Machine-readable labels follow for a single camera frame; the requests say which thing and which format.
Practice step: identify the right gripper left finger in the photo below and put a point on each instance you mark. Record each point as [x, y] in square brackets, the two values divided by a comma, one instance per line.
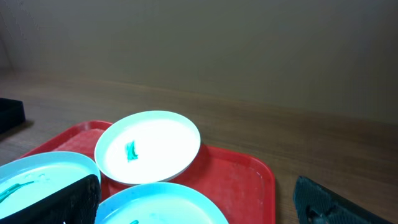
[76, 203]

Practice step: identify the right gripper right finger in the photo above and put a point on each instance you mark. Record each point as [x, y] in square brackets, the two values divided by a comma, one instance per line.
[316, 204]

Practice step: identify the light blue plate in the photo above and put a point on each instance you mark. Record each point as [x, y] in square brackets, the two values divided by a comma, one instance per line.
[30, 179]
[160, 202]

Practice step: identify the white round plate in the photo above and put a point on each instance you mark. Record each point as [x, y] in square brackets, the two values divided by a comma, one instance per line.
[146, 147]

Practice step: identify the red plastic tray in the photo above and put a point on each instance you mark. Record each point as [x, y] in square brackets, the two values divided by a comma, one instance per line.
[240, 185]

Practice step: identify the black water tray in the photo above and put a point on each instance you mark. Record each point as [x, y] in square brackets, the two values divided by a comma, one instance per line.
[11, 114]

